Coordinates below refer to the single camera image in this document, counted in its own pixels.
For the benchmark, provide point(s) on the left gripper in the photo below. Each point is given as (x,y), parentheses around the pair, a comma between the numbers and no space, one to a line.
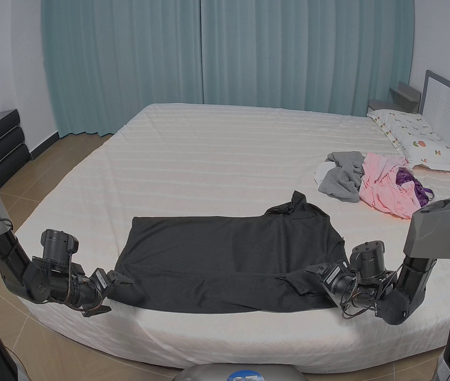
(84,296)

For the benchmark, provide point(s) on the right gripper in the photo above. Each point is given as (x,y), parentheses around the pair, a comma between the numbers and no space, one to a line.
(348,289)

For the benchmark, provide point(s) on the black T-shirt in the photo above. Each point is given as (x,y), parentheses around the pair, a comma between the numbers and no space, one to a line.
(229,252)

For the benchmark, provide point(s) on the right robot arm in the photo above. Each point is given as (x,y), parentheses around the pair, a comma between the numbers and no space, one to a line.
(439,224)

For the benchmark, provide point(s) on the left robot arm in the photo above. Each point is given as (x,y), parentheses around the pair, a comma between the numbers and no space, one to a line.
(14,264)

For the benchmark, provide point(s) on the bed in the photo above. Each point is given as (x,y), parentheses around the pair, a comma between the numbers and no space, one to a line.
(229,153)

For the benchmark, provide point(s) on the grey knitted garment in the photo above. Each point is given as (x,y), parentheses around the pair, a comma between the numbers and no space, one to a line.
(342,181)

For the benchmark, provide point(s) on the white garment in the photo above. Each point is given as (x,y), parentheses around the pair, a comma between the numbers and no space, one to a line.
(322,173)

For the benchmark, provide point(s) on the pink garment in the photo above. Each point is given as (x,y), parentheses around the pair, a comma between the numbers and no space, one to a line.
(381,193)

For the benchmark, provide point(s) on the purple garment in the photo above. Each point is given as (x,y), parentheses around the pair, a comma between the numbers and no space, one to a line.
(409,181)

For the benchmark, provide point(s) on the white printed pillow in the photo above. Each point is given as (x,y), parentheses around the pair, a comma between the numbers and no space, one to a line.
(419,141)

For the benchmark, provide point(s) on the grey bedside table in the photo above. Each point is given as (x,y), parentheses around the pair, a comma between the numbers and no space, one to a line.
(404,93)

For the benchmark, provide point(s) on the blue-green curtain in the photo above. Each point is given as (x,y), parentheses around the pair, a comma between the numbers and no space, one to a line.
(130,54)

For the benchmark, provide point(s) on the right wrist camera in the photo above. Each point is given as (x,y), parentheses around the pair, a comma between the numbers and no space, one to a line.
(331,276)

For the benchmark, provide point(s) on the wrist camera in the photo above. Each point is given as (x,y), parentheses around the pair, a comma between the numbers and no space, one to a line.
(101,279)
(331,276)

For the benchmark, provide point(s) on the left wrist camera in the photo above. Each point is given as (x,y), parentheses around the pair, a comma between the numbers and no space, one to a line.
(101,279)

